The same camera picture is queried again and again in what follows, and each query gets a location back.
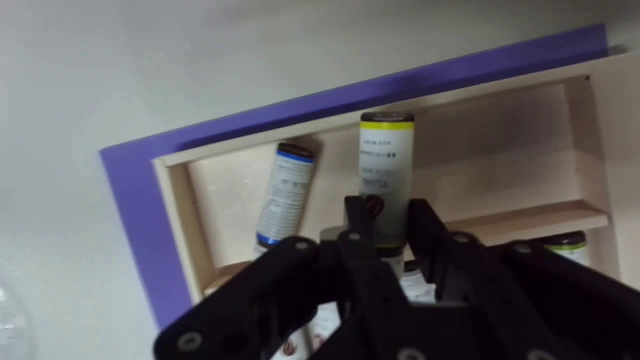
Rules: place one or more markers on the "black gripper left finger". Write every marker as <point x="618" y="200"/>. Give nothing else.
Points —
<point x="255" y="312"/>

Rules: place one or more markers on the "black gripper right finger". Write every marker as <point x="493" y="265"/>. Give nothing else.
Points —
<point x="535" y="302"/>

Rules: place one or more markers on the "white bottle yellow band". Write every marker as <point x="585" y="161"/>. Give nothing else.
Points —
<point x="385" y="169"/>

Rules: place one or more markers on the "white bottle blue band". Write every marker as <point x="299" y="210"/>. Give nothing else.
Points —
<point x="287" y="194"/>

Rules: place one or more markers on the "wooden compartment tray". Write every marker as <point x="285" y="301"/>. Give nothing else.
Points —
<point x="537" y="156"/>

